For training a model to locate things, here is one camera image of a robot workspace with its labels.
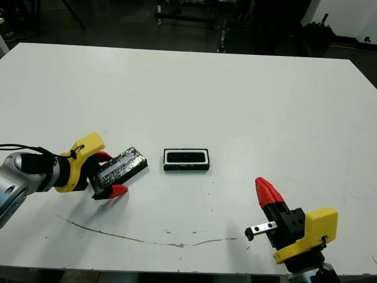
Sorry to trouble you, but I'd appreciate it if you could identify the black box with white insert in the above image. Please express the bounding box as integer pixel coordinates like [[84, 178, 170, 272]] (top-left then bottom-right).
[[163, 147, 210, 172]]

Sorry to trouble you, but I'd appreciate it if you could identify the metal post on casters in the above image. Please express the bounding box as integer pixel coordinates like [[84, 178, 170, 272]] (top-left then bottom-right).
[[216, 26, 228, 54]]

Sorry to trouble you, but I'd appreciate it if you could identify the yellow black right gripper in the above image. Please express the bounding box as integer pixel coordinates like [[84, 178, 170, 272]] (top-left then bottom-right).
[[244, 176, 339, 271]]

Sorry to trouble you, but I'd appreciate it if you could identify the white desk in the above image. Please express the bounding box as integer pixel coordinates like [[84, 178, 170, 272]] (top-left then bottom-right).
[[0, 17, 9, 59]]

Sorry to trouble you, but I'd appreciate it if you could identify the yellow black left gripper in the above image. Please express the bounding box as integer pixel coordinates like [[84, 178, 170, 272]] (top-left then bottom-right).
[[54, 132, 129, 199]]

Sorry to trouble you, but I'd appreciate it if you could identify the black slanted stand leg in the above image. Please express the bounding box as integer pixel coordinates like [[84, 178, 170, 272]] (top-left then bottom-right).
[[60, 0, 86, 30]]

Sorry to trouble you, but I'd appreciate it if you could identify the black wheeled cart frame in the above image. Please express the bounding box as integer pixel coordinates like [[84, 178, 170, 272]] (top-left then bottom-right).
[[154, 0, 224, 29]]

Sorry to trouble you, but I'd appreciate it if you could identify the seated person with grey shoes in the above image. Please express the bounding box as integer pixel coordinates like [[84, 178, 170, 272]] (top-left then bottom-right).
[[0, 0, 30, 41]]

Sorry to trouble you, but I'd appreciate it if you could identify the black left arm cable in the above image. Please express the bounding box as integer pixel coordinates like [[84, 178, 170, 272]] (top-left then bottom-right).
[[0, 143, 86, 162]]

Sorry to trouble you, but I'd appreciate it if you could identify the black bushy plant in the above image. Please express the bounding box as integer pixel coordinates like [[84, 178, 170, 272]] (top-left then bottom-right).
[[302, 13, 336, 54]]

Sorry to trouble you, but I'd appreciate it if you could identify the black phone-like camera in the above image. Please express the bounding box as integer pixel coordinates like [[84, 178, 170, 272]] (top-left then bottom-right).
[[166, 150, 206, 164]]

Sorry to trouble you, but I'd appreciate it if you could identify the shiny black box lid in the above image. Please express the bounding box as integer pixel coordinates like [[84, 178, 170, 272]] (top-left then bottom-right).
[[90, 146, 148, 201]]

